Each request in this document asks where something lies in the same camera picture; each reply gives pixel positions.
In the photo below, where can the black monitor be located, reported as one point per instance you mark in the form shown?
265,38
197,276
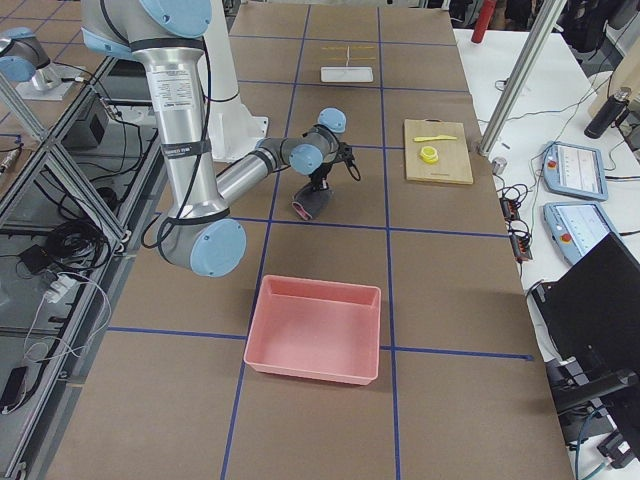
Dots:
592,316

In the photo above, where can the wooden cutting board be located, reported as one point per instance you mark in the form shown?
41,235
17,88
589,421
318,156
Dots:
453,167

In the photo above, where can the grey cleaning cloth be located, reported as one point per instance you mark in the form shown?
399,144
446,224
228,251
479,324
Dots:
308,203

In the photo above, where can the right teach pendant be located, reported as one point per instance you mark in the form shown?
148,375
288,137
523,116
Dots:
577,227

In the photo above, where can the white rectangular tray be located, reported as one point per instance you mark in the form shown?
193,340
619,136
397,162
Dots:
346,74

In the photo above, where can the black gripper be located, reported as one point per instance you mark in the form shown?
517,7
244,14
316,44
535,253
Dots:
320,176

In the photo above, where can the yellow lemon slice toy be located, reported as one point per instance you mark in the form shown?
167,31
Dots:
429,154

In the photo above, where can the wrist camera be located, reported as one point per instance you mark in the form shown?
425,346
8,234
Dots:
345,156

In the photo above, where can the aluminium frame post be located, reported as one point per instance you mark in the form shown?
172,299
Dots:
533,46

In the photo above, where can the black water bottle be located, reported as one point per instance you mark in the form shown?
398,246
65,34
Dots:
614,109

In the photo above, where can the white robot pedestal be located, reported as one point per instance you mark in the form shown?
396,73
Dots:
233,130

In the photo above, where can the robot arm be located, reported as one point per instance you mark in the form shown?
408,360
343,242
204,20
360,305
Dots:
167,38

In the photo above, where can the teach pendant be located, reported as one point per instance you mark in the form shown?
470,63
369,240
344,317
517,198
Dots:
577,227
575,171

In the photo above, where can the pink plastic bin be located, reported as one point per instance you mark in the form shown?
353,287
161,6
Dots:
316,329

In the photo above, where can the yellow plastic knife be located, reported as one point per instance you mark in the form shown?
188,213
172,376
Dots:
441,137

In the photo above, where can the left teach pendant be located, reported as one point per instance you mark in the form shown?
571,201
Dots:
575,171

